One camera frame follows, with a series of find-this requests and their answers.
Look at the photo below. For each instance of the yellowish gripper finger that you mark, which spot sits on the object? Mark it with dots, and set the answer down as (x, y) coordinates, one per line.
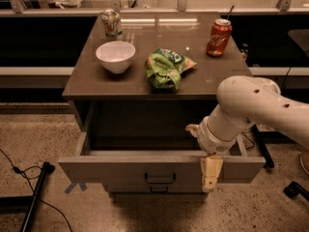
(210, 167)
(192, 129)

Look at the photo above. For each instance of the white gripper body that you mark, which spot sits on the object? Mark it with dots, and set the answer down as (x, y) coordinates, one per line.
(210, 139)

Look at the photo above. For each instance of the grey top drawer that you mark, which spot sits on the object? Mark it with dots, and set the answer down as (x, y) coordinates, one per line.
(137, 143)

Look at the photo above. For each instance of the grey drawer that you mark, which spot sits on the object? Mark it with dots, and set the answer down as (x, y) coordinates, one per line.
(137, 143)
(155, 189)

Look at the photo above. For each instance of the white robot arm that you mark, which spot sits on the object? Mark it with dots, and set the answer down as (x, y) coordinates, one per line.
(243, 102)

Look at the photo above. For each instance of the grey drawer cabinet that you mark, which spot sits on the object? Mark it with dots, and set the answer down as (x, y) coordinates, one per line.
(185, 33)

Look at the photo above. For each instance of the grey bottom drawer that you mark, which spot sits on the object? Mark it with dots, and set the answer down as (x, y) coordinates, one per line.
(155, 189)

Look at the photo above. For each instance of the black stand leg right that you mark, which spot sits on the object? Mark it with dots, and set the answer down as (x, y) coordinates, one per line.
(263, 148)

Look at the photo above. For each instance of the black stand leg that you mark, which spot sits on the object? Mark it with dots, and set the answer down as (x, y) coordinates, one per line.
(263, 148)
(27, 204)

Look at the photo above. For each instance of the green chip bag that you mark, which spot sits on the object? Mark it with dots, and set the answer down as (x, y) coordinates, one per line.
(164, 68)

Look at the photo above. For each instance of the black caster leg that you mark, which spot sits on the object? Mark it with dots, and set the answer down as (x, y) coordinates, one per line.
(294, 189)

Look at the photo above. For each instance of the red soda can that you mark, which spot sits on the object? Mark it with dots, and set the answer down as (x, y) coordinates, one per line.
(220, 35)

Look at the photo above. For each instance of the white bowl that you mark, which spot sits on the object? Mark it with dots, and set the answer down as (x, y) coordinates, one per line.
(116, 56)

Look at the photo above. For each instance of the blue tape cross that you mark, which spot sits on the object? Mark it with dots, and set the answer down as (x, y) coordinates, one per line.
(71, 186)

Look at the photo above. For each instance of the green white soda can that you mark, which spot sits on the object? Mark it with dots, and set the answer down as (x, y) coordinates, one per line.
(112, 23)

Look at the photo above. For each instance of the black stand leg left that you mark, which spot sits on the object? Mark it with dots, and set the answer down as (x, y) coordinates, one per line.
(27, 204)

